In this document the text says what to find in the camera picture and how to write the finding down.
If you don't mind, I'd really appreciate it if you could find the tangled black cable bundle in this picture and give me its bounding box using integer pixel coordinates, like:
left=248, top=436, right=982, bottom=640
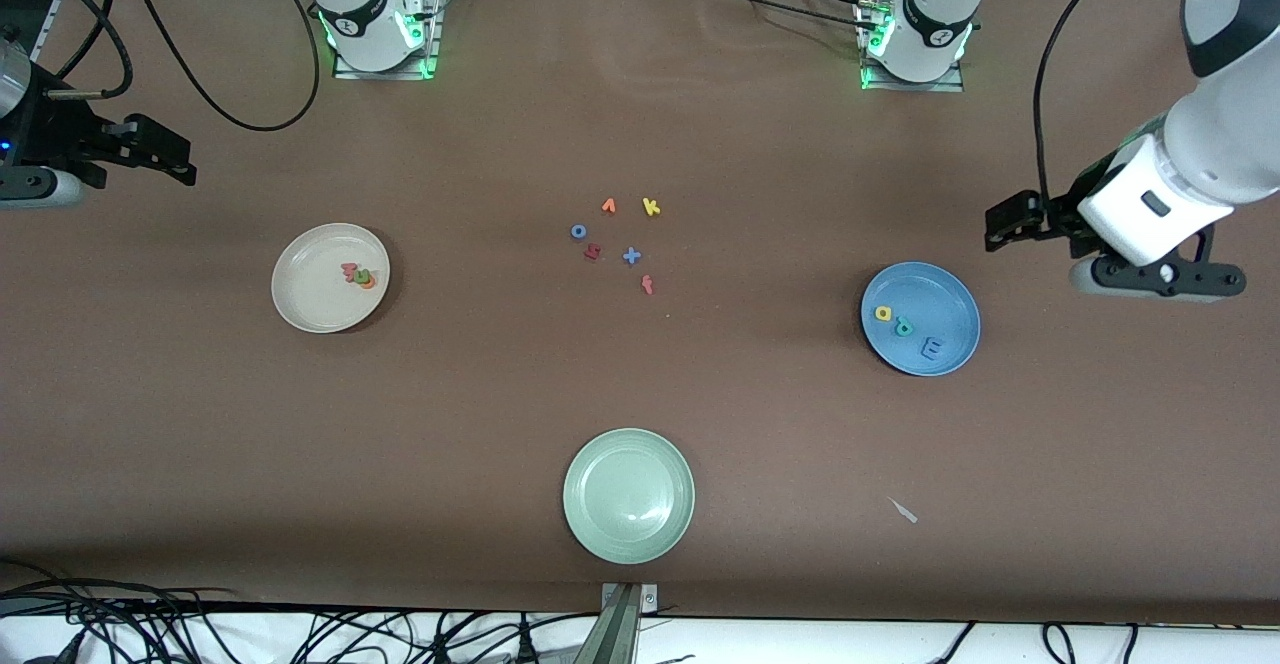
left=0, top=559, right=601, bottom=664

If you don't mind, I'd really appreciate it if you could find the thin black table cable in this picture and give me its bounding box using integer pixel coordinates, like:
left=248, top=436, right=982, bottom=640
left=695, top=0, right=881, bottom=27

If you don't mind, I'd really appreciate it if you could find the pale green plate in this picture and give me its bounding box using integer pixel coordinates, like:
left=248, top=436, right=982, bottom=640
left=562, top=428, right=696, bottom=565

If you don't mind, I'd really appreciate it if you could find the beige brown plate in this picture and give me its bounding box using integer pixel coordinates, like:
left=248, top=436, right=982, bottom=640
left=271, top=223, right=391, bottom=334

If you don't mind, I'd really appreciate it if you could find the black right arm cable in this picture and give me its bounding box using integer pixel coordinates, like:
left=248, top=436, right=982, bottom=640
left=45, top=0, right=321, bottom=133

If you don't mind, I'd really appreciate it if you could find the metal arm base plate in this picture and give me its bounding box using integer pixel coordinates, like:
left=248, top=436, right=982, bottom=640
left=333, top=0, right=446, bottom=80
left=860, top=0, right=967, bottom=94

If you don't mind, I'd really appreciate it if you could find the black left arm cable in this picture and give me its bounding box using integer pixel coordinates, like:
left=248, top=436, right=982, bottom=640
left=1033, top=0, right=1146, bottom=207

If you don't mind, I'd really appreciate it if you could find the blue plate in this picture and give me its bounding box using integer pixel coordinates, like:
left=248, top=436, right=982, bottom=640
left=861, top=262, right=982, bottom=377

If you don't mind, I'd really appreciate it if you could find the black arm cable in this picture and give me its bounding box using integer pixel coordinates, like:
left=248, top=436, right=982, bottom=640
left=45, top=0, right=321, bottom=133
left=1033, top=0, right=1146, bottom=207

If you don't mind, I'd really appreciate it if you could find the aluminium profile post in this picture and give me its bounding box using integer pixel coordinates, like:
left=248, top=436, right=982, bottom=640
left=573, top=584, right=641, bottom=664

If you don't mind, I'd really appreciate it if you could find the aluminium frame rail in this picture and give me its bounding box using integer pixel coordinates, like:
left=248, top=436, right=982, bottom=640
left=30, top=0, right=101, bottom=60

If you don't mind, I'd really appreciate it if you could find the brown table cover sheet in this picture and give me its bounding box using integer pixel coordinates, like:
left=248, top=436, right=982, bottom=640
left=0, top=0, right=1280, bottom=627

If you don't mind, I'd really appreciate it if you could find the small metal bracket plate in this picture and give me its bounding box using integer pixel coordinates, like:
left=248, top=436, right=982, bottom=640
left=600, top=584, right=660, bottom=613

